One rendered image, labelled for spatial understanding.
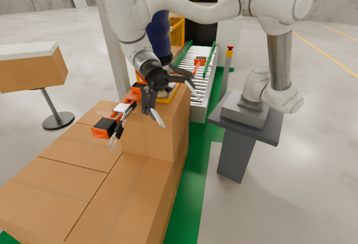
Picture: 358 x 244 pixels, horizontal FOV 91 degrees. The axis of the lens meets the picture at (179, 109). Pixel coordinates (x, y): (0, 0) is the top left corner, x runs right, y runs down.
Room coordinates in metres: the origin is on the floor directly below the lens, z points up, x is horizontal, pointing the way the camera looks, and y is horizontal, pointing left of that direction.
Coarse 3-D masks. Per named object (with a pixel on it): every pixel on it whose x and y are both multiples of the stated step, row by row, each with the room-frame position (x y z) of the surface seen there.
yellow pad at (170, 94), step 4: (176, 84) 1.17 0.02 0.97; (164, 88) 1.10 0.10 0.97; (168, 88) 1.10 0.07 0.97; (172, 88) 1.10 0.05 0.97; (176, 88) 1.12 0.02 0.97; (168, 92) 1.05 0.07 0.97; (172, 92) 1.06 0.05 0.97; (168, 96) 1.00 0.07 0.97; (172, 96) 1.01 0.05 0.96; (156, 100) 0.97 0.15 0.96; (160, 100) 0.96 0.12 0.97; (164, 100) 0.96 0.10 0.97; (168, 100) 0.96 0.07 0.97
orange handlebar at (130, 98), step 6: (198, 66) 1.24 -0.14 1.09; (174, 72) 1.15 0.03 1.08; (192, 72) 1.12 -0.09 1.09; (126, 96) 0.80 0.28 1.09; (132, 96) 0.80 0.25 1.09; (138, 96) 0.80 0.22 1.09; (126, 102) 0.76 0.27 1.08; (132, 102) 0.75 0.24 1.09; (114, 114) 0.66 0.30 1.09; (120, 114) 0.65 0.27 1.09; (96, 132) 0.53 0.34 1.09; (102, 138) 0.52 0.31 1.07
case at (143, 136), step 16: (176, 96) 1.05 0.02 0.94; (112, 112) 0.89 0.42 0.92; (160, 112) 0.86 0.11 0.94; (176, 112) 0.89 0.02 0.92; (128, 128) 0.87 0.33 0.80; (144, 128) 0.84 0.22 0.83; (160, 128) 0.81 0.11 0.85; (176, 128) 0.89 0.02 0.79; (128, 144) 0.88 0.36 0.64; (144, 144) 0.85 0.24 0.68; (160, 144) 0.82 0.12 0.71; (176, 144) 0.88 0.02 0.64
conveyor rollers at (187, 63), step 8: (192, 48) 3.49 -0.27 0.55; (200, 48) 3.53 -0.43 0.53; (208, 48) 3.49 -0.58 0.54; (184, 56) 3.05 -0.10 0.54; (192, 56) 3.03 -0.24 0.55; (184, 64) 2.68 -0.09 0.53; (192, 64) 2.66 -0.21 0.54; (200, 72) 2.36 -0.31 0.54; (208, 72) 2.34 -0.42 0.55; (192, 80) 2.11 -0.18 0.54; (200, 80) 2.09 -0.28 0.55; (200, 88) 1.90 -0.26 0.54; (192, 96) 1.74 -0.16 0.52; (200, 96) 1.71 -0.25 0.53; (200, 104) 1.54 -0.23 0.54
